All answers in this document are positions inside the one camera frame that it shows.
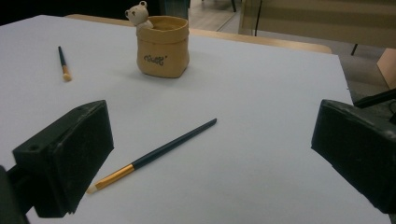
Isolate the beige cabinet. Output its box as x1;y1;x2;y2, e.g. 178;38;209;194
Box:
237;0;396;49

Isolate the white board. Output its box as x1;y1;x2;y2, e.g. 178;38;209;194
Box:
0;14;393;224

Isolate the black hanging cable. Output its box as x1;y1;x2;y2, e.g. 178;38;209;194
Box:
253;0;263;37

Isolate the short dark tan-headed brush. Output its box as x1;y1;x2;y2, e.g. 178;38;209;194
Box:
57;46;73;82

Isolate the long dark gold-ferruled brush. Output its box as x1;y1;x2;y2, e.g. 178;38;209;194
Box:
86;118;218;195

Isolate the tan bear pen holder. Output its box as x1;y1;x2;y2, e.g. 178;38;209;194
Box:
124;0;191;79

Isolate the black stand leg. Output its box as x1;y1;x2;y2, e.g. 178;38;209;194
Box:
353;88;396;109

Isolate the wooden panel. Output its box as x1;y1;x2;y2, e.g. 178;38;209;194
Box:
375;48;396;91

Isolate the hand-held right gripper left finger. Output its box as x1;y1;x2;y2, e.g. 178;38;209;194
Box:
12;99;115;218

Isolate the wooden table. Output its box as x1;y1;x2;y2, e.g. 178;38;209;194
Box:
64;13;333;55

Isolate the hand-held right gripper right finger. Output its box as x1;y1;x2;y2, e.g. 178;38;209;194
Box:
310;98;396;215

